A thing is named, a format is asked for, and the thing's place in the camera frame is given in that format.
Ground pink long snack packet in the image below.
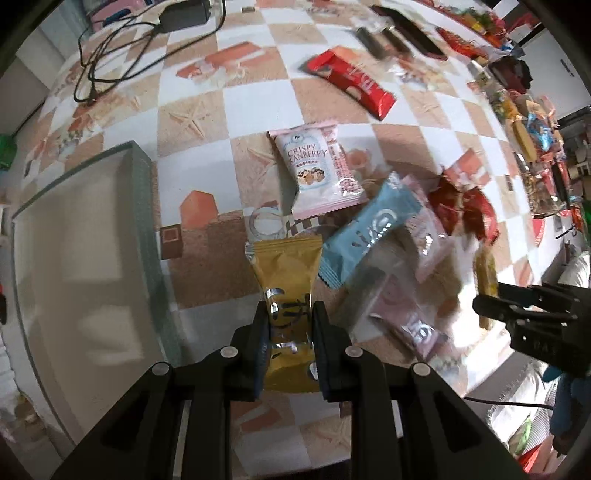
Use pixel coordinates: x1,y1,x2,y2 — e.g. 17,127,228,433
360,275,448,362

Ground yellow snack packet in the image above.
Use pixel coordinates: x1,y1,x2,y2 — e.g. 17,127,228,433
245,235,322,394

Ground red crinkled candy wrapper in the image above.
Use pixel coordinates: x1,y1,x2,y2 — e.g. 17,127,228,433
428,176,499,245

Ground light blue snack packet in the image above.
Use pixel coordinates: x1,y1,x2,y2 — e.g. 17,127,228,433
318,172,422,289

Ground pink crispy cranberry packet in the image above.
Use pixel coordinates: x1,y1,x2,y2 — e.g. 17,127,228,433
267,120,367,220

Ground red long snack packet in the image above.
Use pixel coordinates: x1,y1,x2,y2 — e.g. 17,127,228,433
304,49,396,121

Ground grey cardboard box tray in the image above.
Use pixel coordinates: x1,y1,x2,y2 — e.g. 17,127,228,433
11,141,182,444

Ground black phone on table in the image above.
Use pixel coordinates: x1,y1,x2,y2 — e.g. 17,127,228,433
372,5,448,61

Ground dark wrapped bar far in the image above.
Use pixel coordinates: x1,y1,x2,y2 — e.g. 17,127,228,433
356,27,388,60

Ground dark wrapped bar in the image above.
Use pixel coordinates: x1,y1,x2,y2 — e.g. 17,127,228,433
356,27,388,60
381,27,413,59

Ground black power adapter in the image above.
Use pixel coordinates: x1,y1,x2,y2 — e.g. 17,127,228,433
158,0,211,33

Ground black power cable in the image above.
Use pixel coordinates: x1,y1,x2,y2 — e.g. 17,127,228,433
73,0,228,105

